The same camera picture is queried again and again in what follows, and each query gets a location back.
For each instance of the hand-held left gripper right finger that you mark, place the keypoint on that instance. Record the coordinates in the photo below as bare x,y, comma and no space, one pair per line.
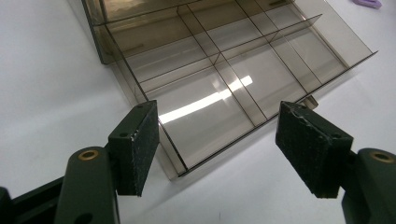
314,149

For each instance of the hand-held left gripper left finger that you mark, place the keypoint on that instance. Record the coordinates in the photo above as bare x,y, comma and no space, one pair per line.
130,149

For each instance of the smoky transparent acrylic drawer cabinet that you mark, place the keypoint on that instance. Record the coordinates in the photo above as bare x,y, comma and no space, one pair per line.
102,28

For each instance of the small purple plastic object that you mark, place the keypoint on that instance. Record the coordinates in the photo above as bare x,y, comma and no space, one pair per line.
368,3

